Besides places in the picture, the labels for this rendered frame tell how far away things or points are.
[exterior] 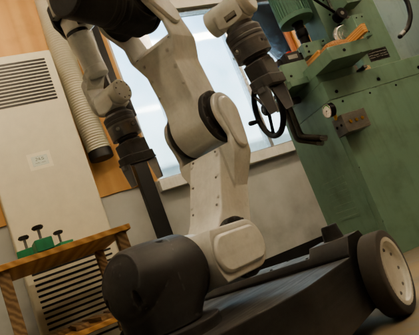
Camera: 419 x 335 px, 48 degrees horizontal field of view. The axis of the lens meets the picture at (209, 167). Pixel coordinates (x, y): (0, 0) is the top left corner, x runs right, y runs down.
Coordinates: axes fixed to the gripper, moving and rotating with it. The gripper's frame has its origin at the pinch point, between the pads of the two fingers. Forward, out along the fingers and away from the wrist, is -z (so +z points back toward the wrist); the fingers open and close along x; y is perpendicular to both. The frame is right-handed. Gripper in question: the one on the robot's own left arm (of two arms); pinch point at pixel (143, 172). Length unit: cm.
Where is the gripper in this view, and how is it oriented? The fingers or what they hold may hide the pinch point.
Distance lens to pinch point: 134.6
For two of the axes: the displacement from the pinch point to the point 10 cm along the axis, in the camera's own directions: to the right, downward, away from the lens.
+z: -4.3, -9.0, 0.7
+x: 5.7, -2.1, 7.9
